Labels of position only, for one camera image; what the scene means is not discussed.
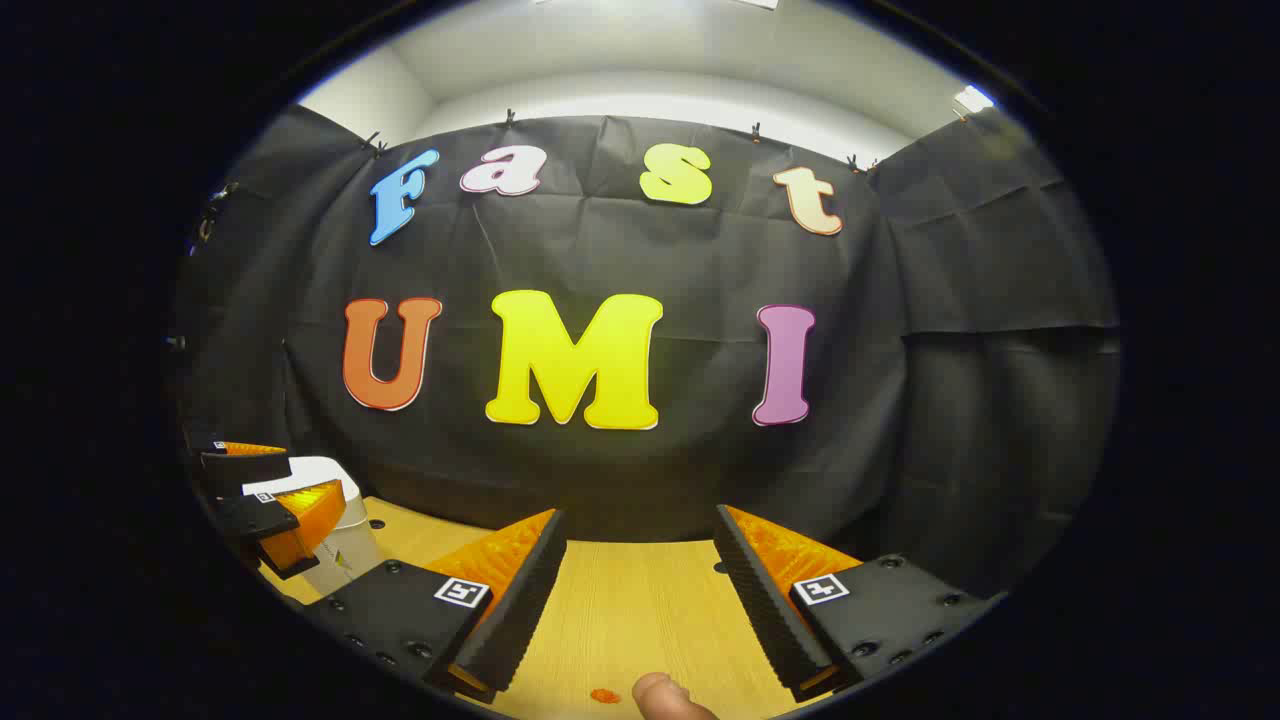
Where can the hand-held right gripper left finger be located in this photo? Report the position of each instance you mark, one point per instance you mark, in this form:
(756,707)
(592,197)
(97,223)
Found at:
(520,600)

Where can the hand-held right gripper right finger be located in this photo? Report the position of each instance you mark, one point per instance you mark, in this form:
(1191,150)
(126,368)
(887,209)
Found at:
(760,600)

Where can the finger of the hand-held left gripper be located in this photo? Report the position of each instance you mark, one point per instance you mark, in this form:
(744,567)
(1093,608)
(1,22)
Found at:
(240,470)
(245,518)

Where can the white desktop garbage bin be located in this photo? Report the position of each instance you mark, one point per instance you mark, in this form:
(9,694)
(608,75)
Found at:
(350,560)

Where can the orange paper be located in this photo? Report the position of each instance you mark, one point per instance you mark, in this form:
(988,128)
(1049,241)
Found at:
(604,695)

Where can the wooden desktop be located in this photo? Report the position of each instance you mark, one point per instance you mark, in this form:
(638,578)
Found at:
(630,620)

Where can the black backdrop cloth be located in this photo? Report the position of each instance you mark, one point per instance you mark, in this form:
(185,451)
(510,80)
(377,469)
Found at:
(700,260)

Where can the bright ceiling light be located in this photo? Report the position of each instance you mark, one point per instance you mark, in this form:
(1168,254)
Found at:
(973,98)

